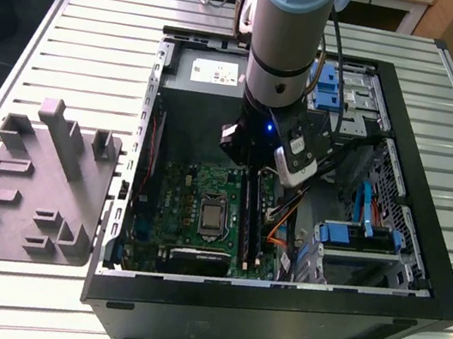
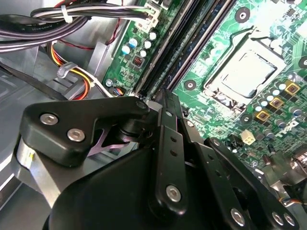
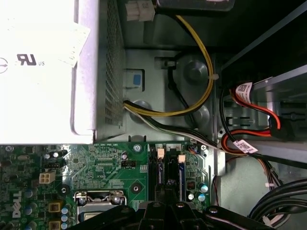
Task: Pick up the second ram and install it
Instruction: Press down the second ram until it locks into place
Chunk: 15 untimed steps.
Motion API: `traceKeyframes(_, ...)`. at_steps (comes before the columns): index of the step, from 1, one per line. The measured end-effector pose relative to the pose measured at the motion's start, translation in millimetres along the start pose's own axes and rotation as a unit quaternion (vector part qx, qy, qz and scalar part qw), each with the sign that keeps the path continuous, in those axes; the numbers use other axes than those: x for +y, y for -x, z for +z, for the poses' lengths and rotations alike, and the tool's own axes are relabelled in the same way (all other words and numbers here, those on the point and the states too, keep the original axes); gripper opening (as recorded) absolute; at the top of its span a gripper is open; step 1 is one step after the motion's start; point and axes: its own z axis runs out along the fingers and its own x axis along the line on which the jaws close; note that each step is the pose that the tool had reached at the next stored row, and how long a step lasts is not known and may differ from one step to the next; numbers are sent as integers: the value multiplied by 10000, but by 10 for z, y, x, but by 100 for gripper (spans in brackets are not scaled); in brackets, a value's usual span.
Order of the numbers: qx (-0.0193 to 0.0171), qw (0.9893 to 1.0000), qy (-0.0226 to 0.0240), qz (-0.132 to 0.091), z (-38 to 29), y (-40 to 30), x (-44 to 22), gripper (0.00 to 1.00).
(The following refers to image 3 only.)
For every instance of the metal drive cage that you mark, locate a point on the metal drive cage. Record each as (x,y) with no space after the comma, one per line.
(287,86)

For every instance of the blue RAM stick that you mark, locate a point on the blue RAM stick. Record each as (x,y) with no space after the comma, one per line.
(182,182)

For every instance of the green motherboard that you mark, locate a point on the green motherboard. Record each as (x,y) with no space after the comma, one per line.
(100,167)

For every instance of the grey power supply unit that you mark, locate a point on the grey power supply unit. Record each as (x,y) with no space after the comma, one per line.
(48,95)

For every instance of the white power plug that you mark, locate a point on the white power plug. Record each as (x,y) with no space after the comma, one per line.
(140,10)

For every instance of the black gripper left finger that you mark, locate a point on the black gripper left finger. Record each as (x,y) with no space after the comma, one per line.
(153,215)

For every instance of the white four pin socket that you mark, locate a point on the white four pin socket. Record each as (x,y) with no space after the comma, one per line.
(47,177)

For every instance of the metal socket cover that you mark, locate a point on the metal socket cover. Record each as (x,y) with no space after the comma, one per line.
(80,209)

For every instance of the black PC case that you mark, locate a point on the black PC case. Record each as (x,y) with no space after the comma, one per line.
(153,60)

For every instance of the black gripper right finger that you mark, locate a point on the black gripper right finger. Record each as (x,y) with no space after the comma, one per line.
(182,215)

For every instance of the blue tab latch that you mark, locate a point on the blue tab latch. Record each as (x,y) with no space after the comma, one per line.
(136,79)

